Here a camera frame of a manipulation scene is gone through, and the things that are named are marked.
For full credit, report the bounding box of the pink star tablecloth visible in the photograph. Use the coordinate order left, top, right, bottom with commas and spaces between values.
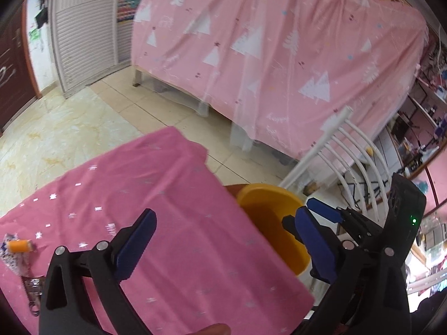
0, 126, 315, 335

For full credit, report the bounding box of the cluttered desk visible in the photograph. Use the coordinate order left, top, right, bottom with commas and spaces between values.
386, 52, 447, 287

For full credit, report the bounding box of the dark brown door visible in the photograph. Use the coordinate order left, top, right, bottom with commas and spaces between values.
0, 2, 37, 137

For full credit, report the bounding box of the white chair orange seat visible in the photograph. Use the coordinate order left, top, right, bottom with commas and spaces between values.
223, 106, 395, 217

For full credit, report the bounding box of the yellow plastic bin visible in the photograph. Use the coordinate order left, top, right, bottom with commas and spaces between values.
236, 183, 313, 276

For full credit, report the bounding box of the white louvered door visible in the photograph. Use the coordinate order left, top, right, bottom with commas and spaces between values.
49, 0, 147, 98

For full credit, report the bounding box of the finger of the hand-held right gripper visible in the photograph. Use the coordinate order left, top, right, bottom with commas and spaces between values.
282, 216, 297, 242
307, 198, 381, 248

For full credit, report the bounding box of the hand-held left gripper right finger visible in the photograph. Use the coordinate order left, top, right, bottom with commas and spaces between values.
296, 207, 411, 335

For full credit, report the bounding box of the small orange roll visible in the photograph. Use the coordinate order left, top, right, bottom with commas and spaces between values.
8, 240, 35, 253

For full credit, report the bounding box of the person's left hand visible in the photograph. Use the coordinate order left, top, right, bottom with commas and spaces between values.
194, 324, 232, 335

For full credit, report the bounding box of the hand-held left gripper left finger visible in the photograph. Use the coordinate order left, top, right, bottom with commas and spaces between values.
38, 208, 158, 335

